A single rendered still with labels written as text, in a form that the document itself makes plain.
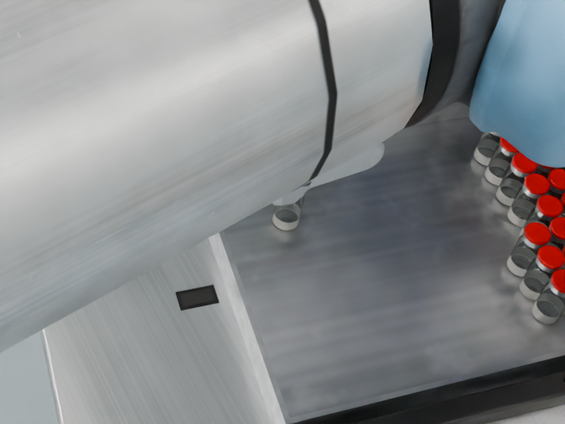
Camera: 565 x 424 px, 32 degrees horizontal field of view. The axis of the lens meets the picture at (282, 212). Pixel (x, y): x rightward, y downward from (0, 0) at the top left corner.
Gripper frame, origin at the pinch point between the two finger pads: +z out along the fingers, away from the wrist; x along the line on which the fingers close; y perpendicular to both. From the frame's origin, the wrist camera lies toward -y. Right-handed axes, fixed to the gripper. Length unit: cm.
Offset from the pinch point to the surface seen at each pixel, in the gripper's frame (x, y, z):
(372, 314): 2.4, 11.6, 21.4
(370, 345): -0.1, 10.5, 21.4
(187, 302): 6.7, -1.6, 21.6
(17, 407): 46, -16, 110
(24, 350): 57, -13, 110
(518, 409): -8.1, 18.6, 20.2
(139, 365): 2.4, -6.2, 21.6
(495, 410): -8.0, 16.7, 19.6
